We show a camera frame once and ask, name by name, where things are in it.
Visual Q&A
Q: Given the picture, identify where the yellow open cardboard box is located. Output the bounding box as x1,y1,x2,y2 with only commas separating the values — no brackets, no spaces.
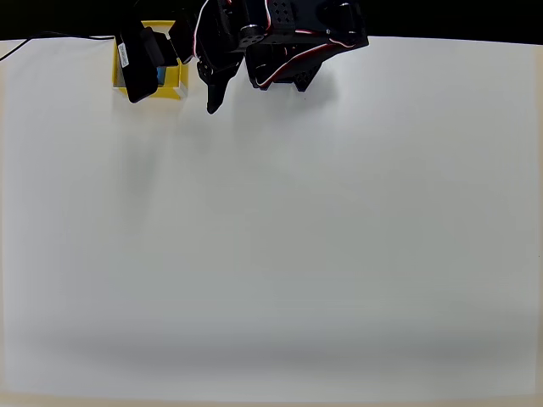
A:
111,20,190,102

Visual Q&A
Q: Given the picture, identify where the black webcam with white label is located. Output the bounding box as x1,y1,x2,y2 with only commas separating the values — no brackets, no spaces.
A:
115,18,180,104

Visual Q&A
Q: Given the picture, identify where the red white servo wire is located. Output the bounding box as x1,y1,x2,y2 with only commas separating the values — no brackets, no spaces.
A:
193,0,212,65

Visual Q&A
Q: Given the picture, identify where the thin black cable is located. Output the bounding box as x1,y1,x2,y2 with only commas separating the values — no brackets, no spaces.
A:
0,30,116,60

